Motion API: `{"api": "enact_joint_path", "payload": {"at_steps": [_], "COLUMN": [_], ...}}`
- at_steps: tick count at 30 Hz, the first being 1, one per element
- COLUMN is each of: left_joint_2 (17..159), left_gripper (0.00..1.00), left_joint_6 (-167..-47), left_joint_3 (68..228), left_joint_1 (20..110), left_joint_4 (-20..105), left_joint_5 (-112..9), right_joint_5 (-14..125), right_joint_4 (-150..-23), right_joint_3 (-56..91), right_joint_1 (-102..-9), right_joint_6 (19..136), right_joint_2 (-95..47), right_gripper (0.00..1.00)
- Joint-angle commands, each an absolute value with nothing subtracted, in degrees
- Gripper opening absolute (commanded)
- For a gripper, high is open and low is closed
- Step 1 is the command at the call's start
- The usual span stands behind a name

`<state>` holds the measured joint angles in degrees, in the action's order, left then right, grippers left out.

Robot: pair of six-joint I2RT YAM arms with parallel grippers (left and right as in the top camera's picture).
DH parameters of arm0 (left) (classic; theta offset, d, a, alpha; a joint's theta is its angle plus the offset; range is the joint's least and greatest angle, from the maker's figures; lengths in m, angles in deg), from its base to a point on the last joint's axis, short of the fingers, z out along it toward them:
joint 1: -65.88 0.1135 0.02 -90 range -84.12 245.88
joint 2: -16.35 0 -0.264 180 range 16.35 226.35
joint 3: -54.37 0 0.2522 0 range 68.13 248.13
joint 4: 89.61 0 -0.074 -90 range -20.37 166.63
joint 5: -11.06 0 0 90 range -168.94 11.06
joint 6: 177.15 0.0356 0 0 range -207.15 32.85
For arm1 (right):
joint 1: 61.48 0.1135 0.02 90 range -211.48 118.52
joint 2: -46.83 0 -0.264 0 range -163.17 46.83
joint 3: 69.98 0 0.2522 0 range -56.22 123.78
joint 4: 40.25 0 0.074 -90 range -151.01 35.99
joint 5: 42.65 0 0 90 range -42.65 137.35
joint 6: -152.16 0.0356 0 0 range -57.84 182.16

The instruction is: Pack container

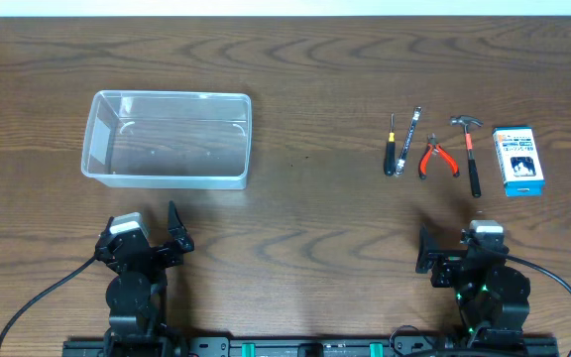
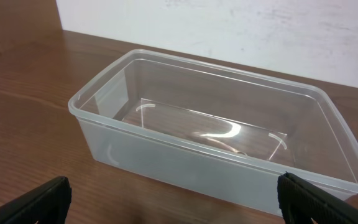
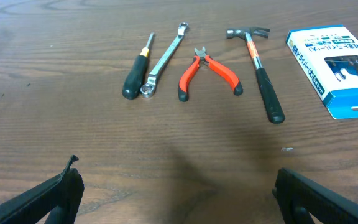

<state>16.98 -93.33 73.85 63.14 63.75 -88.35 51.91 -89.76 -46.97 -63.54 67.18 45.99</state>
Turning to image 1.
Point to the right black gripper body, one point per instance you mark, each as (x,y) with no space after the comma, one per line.
(449,275)

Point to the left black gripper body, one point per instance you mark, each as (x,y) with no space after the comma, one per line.
(165,259)

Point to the claw hammer red black handle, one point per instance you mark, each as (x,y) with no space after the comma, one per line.
(466,122)

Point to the clear plastic container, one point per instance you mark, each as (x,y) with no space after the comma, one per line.
(168,139)

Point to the silver socket wrench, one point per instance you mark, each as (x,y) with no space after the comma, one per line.
(406,144)

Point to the blue white cardboard box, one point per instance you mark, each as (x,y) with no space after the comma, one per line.
(519,162)

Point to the red handled pliers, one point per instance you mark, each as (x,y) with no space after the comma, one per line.
(434,149)

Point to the black yellow screwdriver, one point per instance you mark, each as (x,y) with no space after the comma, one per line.
(390,153)

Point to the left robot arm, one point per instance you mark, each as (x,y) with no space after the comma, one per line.
(137,296)

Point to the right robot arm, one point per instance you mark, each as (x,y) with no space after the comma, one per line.
(492,298)

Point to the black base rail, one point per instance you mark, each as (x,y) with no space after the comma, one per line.
(400,345)

